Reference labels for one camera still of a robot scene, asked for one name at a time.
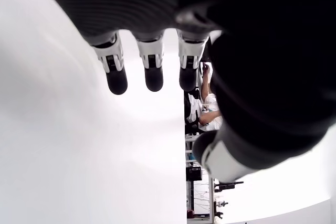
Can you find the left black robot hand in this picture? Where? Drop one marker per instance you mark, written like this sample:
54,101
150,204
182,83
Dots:
262,51

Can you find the metal equipment rack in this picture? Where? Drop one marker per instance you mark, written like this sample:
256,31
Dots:
211,197

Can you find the person in black trousers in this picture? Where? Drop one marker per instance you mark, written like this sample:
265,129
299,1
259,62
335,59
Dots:
210,119

